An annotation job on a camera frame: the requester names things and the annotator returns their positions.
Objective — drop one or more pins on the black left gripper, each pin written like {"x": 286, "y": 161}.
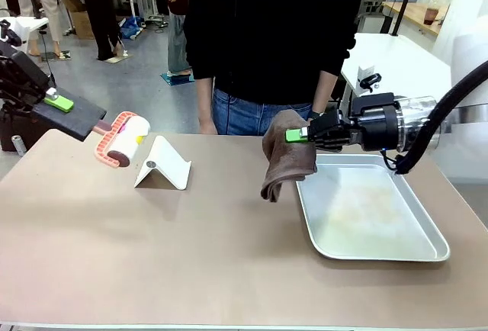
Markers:
{"x": 23, "y": 75}

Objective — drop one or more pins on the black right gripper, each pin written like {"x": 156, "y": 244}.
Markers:
{"x": 375, "y": 123}

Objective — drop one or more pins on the brown towel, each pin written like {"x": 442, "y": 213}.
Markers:
{"x": 284, "y": 163}

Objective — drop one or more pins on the pink white lint roller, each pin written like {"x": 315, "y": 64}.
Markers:
{"x": 127, "y": 140}

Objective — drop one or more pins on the person's right forearm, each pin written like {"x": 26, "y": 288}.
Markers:
{"x": 205, "y": 98}

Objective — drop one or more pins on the person's left forearm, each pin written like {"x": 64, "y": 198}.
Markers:
{"x": 326, "y": 89}

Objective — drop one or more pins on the person's right hand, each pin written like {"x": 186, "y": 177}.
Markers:
{"x": 207, "y": 127}

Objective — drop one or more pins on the black wristwatch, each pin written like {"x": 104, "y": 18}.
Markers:
{"x": 317, "y": 114}

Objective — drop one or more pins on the dark brown box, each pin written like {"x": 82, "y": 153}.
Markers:
{"x": 11, "y": 129}

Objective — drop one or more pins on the small silver can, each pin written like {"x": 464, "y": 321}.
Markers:
{"x": 17, "y": 144}

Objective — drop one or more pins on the pink scrap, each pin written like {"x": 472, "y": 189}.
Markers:
{"x": 122, "y": 129}

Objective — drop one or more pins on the beige floor board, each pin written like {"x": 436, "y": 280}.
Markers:
{"x": 120, "y": 57}

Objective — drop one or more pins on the small white table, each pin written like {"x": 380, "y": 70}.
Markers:
{"x": 26, "y": 24}

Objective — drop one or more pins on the yellow scrap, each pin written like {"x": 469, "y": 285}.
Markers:
{"x": 140, "y": 140}

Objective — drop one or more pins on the cardboard box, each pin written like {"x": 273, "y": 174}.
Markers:
{"x": 80, "y": 18}

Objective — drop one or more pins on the person in black trousers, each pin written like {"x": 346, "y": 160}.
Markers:
{"x": 101, "y": 14}

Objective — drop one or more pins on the metal tray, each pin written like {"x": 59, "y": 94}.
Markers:
{"x": 366, "y": 213}

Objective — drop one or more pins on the blue bag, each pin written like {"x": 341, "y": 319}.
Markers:
{"x": 131, "y": 27}

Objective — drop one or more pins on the person in black sweater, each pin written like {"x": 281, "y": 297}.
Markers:
{"x": 270, "y": 29}

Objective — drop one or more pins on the large white table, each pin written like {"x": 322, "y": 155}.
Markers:
{"x": 400, "y": 64}

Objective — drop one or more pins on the teal floor mat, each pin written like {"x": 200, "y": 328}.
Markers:
{"x": 177, "y": 78}

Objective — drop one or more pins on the white folded stand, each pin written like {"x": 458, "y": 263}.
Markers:
{"x": 167, "y": 167}

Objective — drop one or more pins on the person in gray trousers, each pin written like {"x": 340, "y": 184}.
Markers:
{"x": 177, "y": 41}

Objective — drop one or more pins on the wooden workbench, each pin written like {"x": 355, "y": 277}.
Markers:
{"x": 415, "y": 14}

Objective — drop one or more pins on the brown plastic cup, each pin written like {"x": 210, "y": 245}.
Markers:
{"x": 431, "y": 16}

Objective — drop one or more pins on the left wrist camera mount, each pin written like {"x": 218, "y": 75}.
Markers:
{"x": 8, "y": 33}

